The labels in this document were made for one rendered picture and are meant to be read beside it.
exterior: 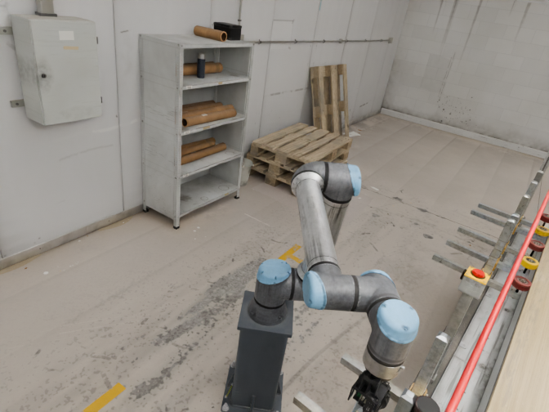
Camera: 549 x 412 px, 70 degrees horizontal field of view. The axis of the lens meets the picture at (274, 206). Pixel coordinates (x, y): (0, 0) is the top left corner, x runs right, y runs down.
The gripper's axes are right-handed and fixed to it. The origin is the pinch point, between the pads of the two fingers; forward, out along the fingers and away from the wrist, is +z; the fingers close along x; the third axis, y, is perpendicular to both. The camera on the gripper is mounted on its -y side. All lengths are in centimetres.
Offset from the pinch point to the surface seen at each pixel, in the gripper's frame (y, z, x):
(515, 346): -76, 11, 29
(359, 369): -25.0, 14.9, -11.1
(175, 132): -117, 12, -227
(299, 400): 0.0, 14.5, -18.9
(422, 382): -28.7, 7.2, 8.1
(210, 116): -158, 5, -231
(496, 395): -45, 11, 28
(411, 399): -4.3, -9.4, 8.6
